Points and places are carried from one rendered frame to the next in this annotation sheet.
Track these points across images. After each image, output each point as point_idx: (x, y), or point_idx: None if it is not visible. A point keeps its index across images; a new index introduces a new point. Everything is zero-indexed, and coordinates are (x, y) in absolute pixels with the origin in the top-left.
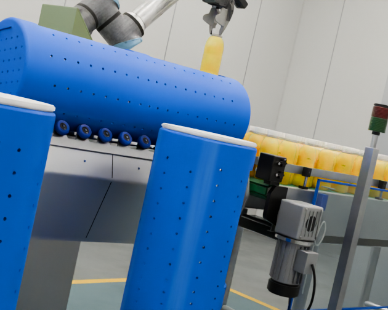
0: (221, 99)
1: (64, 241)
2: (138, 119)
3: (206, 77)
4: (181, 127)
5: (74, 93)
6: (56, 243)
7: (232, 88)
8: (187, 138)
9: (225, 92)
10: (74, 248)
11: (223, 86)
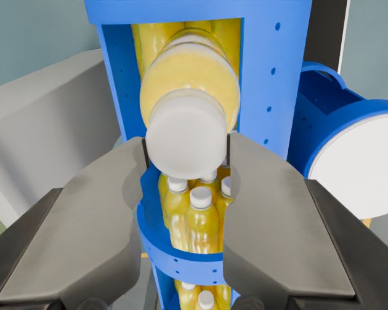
0: (299, 82)
1: (106, 83)
2: None
3: (270, 134)
4: (344, 199)
5: None
6: (110, 91)
7: (293, 27)
8: None
9: (297, 69)
10: (105, 67)
11: (288, 72)
